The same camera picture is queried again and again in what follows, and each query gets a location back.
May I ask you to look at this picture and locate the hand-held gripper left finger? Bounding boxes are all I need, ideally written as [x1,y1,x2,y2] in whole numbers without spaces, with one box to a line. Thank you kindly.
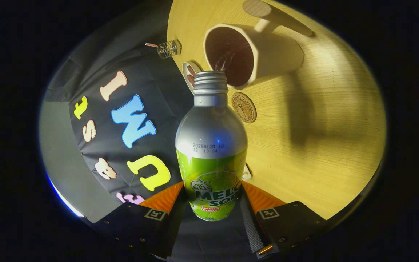
[93,181,188,259]

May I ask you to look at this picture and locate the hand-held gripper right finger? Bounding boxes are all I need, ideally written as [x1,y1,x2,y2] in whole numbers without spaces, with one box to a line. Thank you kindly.
[239,181,328,259]

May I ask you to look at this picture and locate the silver green juice bottle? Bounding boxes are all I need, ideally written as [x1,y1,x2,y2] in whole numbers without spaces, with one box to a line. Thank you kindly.
[175,70,248,221]

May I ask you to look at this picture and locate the round wooden coaster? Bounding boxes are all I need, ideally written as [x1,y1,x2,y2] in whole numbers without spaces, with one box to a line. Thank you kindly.
[231,92,257,124]

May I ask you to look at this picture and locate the cream cup with wooden handle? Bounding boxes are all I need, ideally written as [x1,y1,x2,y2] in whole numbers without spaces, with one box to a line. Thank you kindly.
[204,0,315,90]

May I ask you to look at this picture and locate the wooden table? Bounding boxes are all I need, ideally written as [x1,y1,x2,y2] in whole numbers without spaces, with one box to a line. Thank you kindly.
[167,0,387,221]

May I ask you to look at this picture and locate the brown sausage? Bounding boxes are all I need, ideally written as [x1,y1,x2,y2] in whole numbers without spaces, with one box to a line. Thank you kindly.
[187,65,197,88]

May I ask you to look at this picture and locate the white oval plate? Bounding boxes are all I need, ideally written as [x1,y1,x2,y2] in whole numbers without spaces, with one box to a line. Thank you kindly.
[182,61,203,90]

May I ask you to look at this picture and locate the wire mesh holder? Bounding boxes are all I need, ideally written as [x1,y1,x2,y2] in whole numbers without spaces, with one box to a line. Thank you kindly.
[157,39,183,60]

